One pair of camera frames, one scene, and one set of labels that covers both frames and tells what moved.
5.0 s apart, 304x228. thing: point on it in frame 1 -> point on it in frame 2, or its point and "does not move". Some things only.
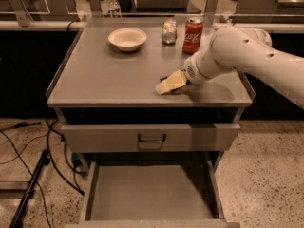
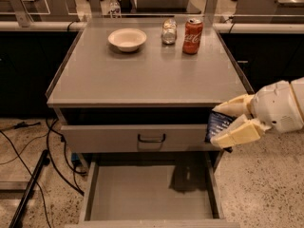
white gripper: (192, 70) -> (275, 106)
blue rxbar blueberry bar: (176, 80) -> (217, 123)
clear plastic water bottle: (115, 9) does not move
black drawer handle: (150, 140) does not move
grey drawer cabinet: (150, 156) does not move
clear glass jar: (169, 31) does not move
